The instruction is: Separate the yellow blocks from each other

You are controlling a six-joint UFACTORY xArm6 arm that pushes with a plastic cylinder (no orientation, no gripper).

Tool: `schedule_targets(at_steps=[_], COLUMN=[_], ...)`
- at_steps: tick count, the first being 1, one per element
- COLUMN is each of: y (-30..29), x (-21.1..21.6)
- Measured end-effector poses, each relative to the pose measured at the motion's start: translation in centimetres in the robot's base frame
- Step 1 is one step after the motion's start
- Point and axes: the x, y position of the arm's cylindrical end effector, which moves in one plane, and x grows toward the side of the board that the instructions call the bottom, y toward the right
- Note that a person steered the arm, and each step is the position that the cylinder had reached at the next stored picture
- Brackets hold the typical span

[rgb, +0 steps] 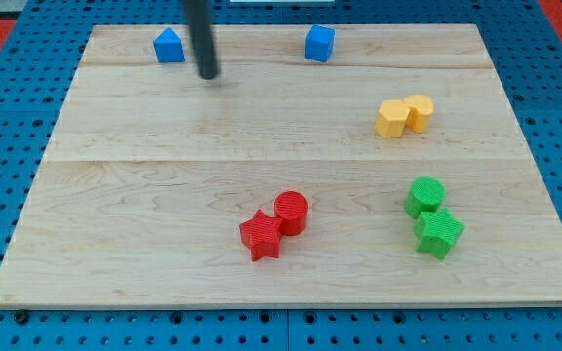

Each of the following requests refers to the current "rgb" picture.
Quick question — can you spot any red star block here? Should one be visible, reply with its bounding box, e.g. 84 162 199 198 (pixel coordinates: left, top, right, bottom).
239 210 282 262

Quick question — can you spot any blue triangular prism block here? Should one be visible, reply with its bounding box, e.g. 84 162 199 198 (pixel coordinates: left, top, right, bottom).
153 28 186 63

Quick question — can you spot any yellow hexagon block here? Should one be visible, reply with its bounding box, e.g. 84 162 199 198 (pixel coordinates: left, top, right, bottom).
375 100 410 138

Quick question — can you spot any blue cube block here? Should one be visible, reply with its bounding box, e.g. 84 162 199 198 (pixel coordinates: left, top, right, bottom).
304 25 336 62

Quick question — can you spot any yellow heart block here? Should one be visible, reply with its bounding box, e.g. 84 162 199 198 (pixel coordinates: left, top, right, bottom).
403 95 434 133

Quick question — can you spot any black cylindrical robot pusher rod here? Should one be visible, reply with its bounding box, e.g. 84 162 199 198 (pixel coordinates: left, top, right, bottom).
182 0 220 80

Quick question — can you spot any green cylinder block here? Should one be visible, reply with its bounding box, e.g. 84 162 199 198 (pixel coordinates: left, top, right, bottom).
404 176 446 218

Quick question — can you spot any red cylinder block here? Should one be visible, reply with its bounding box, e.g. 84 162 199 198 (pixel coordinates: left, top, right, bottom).
273 191 309 236

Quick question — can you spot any green star block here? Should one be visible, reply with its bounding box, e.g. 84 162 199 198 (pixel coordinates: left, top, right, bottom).
414 208 465 259

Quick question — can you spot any light wooden board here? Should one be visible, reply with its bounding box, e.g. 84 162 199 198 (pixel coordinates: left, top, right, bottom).
0 24 562 310

